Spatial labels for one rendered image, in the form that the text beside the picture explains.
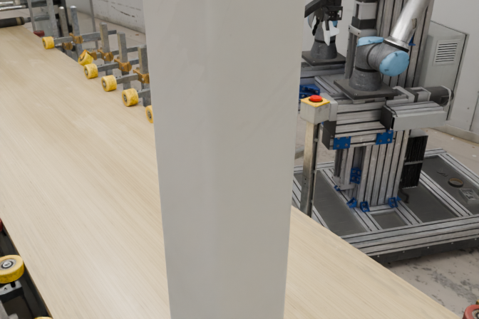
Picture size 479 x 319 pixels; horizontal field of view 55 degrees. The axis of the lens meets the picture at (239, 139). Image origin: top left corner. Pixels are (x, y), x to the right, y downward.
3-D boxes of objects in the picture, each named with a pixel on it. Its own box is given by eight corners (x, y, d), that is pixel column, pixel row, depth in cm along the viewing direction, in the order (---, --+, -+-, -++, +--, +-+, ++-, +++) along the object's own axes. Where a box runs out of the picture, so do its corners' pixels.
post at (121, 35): (130, 107, 287) (122, 30, 266) (133, 109, 285) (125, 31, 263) (125, 109, 286) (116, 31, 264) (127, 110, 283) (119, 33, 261)
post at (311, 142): (304, 221, 181) (313, 115, 160) (313, 227, 177) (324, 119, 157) (296, 225, 178) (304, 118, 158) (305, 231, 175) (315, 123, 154)
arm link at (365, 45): (371, 60, 221) (375, 32, 215) (388, 68, 210) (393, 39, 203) (349, 63, 217) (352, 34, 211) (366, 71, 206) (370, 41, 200)
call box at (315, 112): (313, 114, 162) (315, 94, 158) (328, 122, 157) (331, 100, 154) (299, 119, 158) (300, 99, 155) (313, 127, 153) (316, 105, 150)
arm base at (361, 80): (371, 79, 226) (374, 59, 222) (388, 90, 213) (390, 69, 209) (343, 81, 223) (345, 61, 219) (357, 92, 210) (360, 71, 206)
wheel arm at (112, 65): (165, 56, 294) (165, 51, 292) (168, 58, 292) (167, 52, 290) (89, 72, 267) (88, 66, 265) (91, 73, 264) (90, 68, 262)
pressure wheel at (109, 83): (111, 71, 248) (117, 82, 245) (110, 81, 254) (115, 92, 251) (100, 73, 244) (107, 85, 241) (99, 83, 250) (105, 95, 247)
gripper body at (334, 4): (341, 22, 178) (345, -11, 173) (321, 23, 176) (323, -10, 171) (333, 18, 185) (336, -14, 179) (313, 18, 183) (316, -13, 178)
